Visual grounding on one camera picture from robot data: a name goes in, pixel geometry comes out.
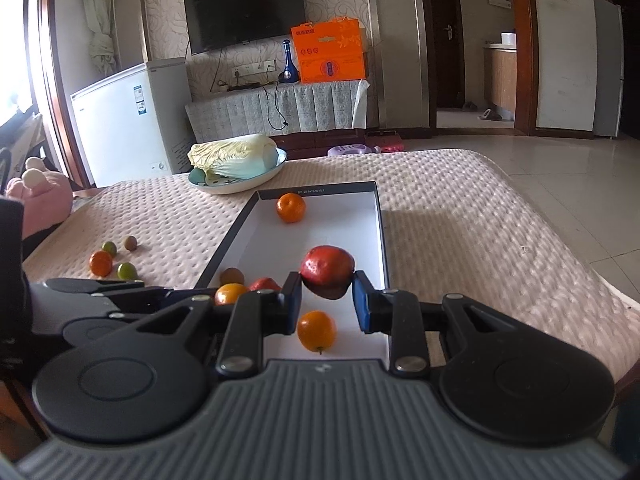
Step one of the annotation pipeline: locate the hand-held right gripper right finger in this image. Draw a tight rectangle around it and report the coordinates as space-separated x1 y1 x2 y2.
351 270 508 380

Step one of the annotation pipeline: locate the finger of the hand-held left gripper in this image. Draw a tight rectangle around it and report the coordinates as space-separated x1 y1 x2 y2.
31 278 146 295
95 287 217 318

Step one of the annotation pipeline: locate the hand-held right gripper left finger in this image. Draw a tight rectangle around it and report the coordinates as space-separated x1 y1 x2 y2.
132 271 304 377

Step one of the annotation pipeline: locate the orange tangerine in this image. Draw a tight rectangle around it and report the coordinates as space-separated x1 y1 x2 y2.
89 251 114 277
276 192 307 224

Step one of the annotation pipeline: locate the large smooth orange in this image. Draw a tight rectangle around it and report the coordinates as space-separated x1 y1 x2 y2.
297 310 337 355

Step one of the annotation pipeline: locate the small smooth orange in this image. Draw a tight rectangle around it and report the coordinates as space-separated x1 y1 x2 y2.
214 283 249 306

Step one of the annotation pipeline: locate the shallow black-rimmed white box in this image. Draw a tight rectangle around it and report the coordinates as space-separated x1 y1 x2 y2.
196 181 392 367

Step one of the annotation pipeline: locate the pink plush toy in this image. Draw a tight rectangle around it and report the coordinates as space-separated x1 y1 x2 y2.
5 156 74 238

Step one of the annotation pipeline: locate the pink textured blanket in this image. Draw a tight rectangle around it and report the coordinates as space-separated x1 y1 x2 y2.
22 149 640 376

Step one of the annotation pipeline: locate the light blue plate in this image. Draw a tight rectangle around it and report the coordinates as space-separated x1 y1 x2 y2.
188 149 288 196

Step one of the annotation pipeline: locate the purple plastic tub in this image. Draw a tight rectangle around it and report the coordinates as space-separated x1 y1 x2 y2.
327 143 381 157

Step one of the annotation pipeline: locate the napa cabbage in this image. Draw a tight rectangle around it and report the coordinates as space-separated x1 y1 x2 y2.
188 134 279 183

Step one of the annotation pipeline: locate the white chest freezer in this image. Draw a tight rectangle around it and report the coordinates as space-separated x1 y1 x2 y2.
70 57 193 188

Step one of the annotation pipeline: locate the dark wooden television cabinet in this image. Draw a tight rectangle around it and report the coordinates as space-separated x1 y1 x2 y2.
272 129 401 160

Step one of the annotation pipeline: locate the grey cabinet cover cloth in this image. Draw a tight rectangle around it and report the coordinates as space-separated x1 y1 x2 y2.
185 79 371 143

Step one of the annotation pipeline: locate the blue glass bottle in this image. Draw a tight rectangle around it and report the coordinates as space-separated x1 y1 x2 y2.
282 39 299 83

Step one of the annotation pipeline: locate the orange carton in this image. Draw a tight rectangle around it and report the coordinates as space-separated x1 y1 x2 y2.
291 17 368 85

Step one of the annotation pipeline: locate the wooden kitchen cabinet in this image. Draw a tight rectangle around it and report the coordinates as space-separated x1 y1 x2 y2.
482 45 517 121

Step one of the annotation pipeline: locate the tied cream curtain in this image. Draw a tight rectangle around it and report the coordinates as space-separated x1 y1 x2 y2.
80 0 118 73

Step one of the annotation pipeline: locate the dark wooden door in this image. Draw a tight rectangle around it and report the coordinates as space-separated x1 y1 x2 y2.
435 0 466 111

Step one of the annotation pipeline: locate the grey refrigerator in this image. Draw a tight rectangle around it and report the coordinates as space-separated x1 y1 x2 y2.
592 0 626 138

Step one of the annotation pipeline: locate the black cable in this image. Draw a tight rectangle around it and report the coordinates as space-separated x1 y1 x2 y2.
265 82 291 128

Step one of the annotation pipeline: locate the white wall socket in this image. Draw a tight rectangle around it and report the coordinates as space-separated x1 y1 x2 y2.
231 61 276 78

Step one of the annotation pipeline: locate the black wall television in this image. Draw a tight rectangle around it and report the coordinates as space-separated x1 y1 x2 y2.
183 0 307 56

